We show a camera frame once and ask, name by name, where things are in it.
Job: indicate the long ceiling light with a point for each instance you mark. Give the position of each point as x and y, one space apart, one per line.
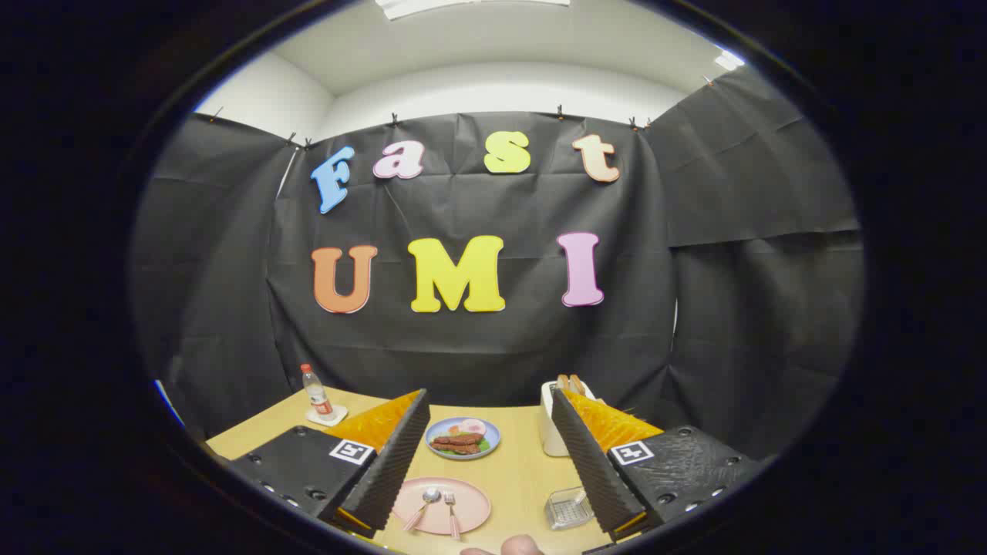
463 6

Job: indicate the blue plate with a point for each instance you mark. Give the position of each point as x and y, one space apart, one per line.
436 428

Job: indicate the black backdrop cloth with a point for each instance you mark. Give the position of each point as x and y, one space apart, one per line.
478 347

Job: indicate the pink plate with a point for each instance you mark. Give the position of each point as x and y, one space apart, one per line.
470 509

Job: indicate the white toaster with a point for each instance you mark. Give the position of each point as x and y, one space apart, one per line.
549 432

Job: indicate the brown grilled sausage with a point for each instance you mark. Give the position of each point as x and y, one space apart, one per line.
459 439
455 448

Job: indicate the clear plastic water bottle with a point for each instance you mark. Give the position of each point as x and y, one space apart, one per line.
316 393

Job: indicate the pink ham slice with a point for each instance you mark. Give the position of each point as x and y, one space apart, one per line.
472 426

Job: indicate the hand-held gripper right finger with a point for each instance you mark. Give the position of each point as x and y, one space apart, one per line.
594 470

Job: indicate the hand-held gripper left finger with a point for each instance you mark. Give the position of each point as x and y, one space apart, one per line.
385 470

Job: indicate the small ceiling light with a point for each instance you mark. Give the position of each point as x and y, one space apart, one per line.
729 60

